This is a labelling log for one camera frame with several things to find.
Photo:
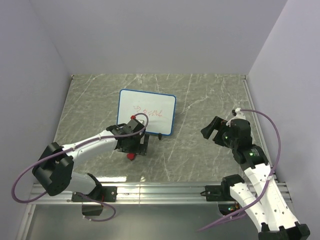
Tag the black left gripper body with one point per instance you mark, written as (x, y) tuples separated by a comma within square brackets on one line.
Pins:
[(135, 146)]

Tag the red bone-shaped eraser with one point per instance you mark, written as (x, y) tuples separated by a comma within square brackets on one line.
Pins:
[(131, 156)]

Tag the blue framed whiteboard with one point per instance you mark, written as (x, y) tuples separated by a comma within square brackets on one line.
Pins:
[(159, 107)]

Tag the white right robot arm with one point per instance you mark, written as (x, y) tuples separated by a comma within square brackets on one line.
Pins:
[(267, 209)]

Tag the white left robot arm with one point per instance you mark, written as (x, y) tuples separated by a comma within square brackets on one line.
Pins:
[(56, 173)]

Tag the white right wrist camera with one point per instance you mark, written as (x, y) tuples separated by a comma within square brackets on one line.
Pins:
[(237, 113)]

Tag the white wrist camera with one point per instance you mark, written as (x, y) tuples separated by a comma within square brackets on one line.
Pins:
[(142, 121), (237, 113)]

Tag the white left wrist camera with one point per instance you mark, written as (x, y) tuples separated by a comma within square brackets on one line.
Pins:
[(142, 121)]

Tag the aluminium mounting rail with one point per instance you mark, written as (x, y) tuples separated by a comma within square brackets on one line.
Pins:
[(150, 193)]

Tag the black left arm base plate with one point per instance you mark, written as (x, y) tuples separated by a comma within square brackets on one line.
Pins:
[(105, 193)]

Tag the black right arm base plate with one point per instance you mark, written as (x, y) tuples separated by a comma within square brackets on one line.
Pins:
[(216, 193)]

